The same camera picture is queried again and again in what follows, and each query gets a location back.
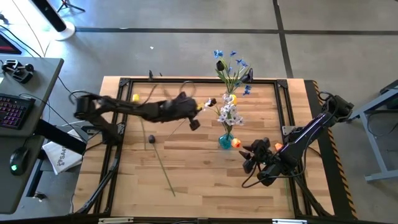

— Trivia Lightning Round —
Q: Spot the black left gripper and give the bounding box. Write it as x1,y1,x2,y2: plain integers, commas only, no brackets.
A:
170,92,201,132

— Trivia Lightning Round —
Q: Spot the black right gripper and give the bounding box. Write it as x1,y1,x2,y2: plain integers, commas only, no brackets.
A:
239,137,272,174

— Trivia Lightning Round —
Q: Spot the blue glass vase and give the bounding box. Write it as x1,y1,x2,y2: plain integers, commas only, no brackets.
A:
218,133,234,150

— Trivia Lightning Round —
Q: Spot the white artificial flower spray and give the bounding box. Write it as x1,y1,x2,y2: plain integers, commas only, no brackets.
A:
203,93,245,139

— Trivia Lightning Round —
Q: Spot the blue artificial flower spray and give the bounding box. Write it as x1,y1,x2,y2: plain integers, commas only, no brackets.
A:
213,49,253,96

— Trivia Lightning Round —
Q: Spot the clear glass vase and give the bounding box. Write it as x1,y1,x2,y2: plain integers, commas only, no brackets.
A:
221,90,236,108

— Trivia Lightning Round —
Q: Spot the grey metal stand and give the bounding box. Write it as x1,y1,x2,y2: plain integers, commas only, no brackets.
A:
343,79,398,184

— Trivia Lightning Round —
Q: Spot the white box with label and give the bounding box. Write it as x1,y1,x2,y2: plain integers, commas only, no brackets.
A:
42,129,84,175

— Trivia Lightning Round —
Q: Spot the black tower with white base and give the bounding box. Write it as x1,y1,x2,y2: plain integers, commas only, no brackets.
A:
30,0,76,42

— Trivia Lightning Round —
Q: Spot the grey office desk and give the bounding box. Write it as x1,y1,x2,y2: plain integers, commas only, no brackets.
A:
0,54,65,215

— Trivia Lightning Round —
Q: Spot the black tripod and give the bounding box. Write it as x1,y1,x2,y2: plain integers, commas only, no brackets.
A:
57,0,86,13

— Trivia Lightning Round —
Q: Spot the black clamp tool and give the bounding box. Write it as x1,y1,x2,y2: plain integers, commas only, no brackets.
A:
1,58,35,84

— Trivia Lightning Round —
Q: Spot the black backlit keyboard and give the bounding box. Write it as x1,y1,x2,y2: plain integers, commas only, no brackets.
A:
0,93,37,131

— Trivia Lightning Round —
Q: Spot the black computer mouse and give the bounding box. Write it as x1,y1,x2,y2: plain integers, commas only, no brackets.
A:
9,146,31,177

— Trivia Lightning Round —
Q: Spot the dark red-edged panel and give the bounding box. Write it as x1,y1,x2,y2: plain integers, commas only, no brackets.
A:
0,32,22,55

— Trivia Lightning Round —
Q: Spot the black arched bracket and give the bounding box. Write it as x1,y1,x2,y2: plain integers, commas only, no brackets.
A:
243,67,254,84

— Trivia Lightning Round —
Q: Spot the black aluminium table frame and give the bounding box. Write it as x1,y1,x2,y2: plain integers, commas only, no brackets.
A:
73,77,335,218

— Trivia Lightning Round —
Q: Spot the silver bracket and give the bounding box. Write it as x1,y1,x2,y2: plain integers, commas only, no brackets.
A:
272,218,308,224
98,217,134,224

